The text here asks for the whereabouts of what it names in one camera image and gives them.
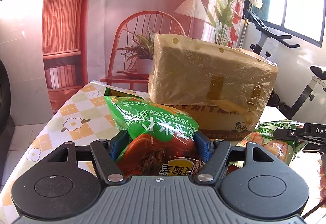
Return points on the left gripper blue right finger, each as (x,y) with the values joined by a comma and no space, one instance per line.
(214,154)

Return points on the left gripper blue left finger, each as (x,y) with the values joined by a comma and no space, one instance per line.
(105,153)

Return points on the green red snack bag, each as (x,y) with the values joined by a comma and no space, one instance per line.
(161,139)

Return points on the person's hand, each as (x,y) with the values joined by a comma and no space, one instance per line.
(322,181)

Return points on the green white snack bag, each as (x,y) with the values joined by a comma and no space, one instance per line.
(263,135)

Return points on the checkered floral tablecloth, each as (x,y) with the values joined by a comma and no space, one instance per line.
(85,117)

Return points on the black exercise bike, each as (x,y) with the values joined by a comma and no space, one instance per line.
(299,92)

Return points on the cardboard box with plastic liner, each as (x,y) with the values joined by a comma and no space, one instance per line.
(224,89)

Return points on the washing machine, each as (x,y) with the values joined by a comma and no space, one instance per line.
(5,97)

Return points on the printed room backdrop cloth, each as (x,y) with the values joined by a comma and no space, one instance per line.
(111,40)

